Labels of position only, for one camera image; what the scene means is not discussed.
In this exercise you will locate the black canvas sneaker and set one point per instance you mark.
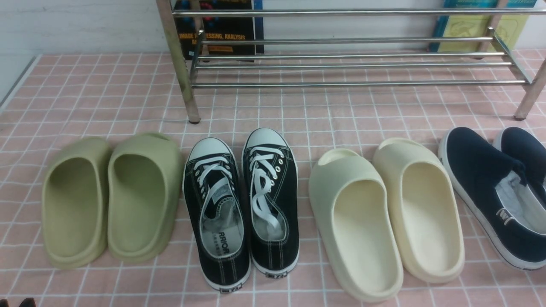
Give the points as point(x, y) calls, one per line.
point(211, 187)
point(270, 176)

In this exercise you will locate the metal shoe rack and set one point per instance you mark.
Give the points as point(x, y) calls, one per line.
point(492, 53)

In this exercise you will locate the navy slip-on shoe left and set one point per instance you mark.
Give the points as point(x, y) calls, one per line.
point(495, 188)

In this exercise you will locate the navy slip-on shoe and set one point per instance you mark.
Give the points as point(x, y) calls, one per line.
point(495, 188)
point(523, 146)

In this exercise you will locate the navy slip-on shoe right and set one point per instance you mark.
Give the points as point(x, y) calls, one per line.
point(523, 146)

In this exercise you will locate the cream slide sandal left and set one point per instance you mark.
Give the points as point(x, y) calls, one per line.
point(349, 202)

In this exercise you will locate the cream slide sandal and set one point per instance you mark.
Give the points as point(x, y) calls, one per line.
point(349, 202)
point(422, 210)

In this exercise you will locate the green slide sandal right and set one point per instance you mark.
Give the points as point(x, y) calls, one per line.
point(144, 176)

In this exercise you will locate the green slide sandal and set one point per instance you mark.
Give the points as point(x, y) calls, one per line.
point(144, 176)
point(74, 203)

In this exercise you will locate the black image processing book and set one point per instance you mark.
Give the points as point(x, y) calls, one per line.
point(223, 28)

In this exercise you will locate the cream slide sandal right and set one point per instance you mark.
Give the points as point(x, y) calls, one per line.
point(422, 210)

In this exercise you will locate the green slide sandal left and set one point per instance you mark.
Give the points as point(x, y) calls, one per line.
point(74, 203)

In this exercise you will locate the pink checkered floor mat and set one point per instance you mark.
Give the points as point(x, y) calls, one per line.
point(62, 98)

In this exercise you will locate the teal and yellow book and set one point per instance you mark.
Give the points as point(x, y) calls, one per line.
point(509, 28)

